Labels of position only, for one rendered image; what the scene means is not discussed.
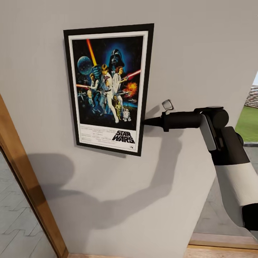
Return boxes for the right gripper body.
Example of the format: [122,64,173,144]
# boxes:
[162,111,188,132]

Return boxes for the poster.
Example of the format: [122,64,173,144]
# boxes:
[63,23,154,156]

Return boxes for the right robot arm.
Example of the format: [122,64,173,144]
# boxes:
[141,99,258,240]

